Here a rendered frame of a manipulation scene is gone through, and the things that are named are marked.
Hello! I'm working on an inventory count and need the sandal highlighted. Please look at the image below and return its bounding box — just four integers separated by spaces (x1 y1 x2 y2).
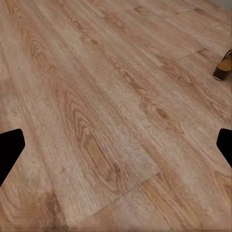
213 51 232 80

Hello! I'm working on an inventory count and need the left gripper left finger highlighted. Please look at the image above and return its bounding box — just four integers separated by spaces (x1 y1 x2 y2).
0 129 25 187

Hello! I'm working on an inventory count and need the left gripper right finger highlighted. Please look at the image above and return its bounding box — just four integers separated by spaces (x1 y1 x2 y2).
217 128 232 167

